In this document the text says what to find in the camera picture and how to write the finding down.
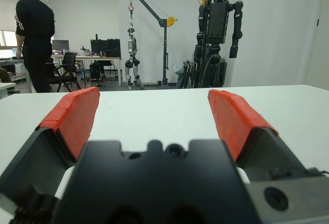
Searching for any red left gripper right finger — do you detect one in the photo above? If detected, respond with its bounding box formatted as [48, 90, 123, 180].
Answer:
[207, 89, 310, 184]

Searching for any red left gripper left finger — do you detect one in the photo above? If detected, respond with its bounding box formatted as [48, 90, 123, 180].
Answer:
[0, 86, 101, 199]

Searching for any black office chair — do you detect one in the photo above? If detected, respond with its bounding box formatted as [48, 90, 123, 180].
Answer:
[46, 51, 83, 92]

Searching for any white office desk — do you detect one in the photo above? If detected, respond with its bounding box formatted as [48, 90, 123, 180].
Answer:
[51, 54, 122, 87]

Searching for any folded black trolley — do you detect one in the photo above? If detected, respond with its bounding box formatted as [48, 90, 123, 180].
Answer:
[177, 60, 198, 88]

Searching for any black computer monitor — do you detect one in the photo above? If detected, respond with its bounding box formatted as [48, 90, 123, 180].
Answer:
[90, 39, 108, 57]
[106, 38, 121, 57]

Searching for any computer monitor lit screen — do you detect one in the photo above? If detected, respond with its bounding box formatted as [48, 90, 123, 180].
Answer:
[52, 40, 70, 51]

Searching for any white plastic bag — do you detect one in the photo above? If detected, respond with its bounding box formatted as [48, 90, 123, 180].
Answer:
[173, 63, 185, 76]

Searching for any grey side desk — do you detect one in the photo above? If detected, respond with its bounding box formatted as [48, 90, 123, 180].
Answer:
[0, 57, 33, 94]

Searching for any small silver humanoid robot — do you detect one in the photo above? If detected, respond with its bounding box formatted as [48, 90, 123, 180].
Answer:
[124, 27, 144, 90]

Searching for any person in black clothes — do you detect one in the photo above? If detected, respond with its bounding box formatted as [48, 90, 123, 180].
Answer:
[14, 0, 56, 94]

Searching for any large black humanoid robot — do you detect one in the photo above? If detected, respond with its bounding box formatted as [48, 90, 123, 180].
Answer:
[194, 0, 245, 88]

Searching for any bright window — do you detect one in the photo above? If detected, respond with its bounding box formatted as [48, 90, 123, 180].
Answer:
[0, 30, 17, 59]

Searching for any white door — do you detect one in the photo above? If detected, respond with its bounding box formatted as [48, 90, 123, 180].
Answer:
[304, 0, 329, 91]

